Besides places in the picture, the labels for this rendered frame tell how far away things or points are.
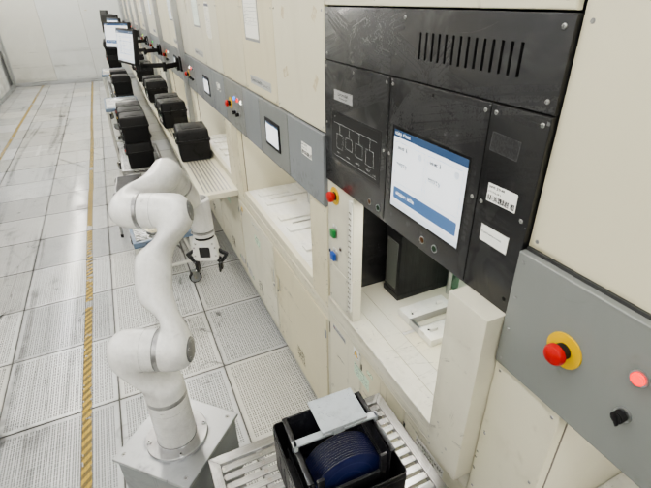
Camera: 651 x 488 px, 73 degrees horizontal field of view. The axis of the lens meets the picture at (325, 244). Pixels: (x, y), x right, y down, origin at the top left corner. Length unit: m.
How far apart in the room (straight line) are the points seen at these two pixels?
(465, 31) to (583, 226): 0.42
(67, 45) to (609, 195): 14.24
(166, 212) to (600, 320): 1.02
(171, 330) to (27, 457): 1.69
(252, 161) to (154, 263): 1.77
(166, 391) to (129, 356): 0.16
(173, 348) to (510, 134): 0.96
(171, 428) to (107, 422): 1.34
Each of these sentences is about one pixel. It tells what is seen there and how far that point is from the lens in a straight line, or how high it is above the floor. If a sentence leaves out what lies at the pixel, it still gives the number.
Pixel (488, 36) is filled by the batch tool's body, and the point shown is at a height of 1.91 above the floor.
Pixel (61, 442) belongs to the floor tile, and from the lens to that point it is 2.83.
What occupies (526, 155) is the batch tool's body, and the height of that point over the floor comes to 1.73.
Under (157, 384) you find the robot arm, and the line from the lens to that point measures 1.39.
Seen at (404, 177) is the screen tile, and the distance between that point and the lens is 1.16.
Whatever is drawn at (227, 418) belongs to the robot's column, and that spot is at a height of 0.76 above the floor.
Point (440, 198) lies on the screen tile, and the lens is 1.05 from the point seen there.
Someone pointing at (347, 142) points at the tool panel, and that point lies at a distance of 1.42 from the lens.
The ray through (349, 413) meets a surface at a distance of 1.16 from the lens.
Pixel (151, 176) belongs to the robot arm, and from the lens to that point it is 1.36.
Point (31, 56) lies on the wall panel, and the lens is 14.68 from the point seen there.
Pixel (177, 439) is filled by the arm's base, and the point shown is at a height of 0.81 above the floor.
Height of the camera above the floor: 1.98
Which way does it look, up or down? 29 degrees down
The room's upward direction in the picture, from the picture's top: 1 degrees counter-clockwise
